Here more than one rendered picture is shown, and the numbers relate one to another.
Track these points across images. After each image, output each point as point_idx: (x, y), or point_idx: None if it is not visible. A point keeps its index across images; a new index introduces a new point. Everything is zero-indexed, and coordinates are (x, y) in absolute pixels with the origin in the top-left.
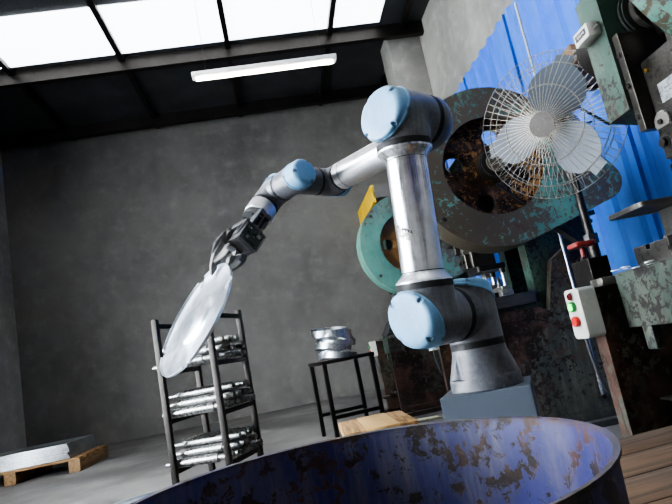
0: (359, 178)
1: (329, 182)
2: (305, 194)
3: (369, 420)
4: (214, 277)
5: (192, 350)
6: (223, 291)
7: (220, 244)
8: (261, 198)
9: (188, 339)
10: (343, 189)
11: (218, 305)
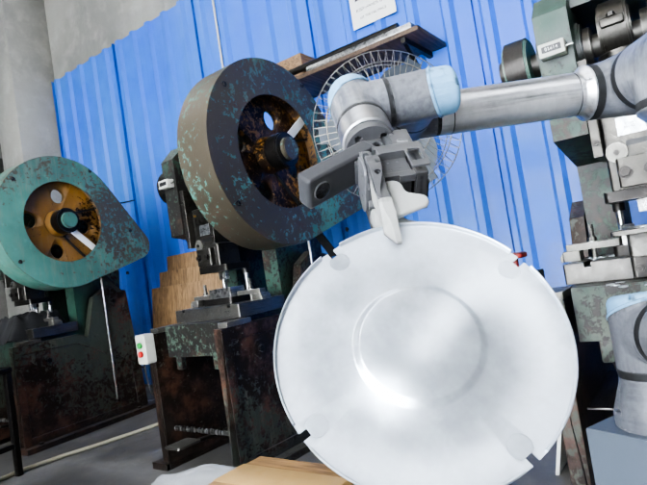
0: (484, 126)
1: (433, 118)
2: (415, 126)
3: (262, 481)
4: (399, 249)
5: (512, 423)
6: (507, 284)
7: (384, 180)
8: (381, 111)
9: (453, 395)
10: (437, 135)
11: (525, 315)
